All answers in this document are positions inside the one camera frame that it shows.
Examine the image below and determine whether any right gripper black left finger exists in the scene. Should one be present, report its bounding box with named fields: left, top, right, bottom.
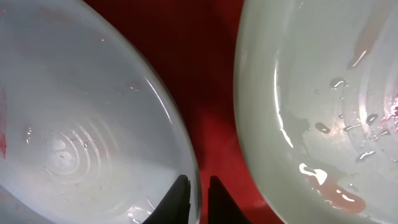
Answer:
left=142, top=175, right=191, bottom=224

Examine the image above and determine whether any light green plate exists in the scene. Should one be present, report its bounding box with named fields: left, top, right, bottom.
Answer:
left=234, top=0, right=397, bottom=223

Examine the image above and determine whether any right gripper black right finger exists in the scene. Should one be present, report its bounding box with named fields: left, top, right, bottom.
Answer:
left=208, top=175, right=251, bottom=224

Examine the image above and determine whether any light blue plate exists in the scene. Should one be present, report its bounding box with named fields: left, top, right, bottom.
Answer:
left=1, top=1, right=201, bottom=223

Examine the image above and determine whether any red plastic tray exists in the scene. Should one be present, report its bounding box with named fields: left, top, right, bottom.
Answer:
left=87, top=0, right=279, bottom=223

